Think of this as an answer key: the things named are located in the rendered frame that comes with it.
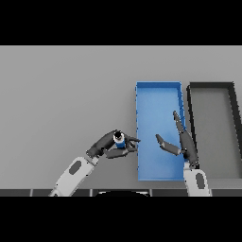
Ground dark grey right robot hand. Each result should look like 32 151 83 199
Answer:
155 110 200 168

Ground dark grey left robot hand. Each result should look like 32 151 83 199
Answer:
85 129 142 160

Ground blue pipe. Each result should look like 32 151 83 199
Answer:
112 130 127 149

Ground dark grey bin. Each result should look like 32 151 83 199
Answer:
185 81 242 182

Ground blue bin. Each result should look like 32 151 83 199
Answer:
134 80 191 182

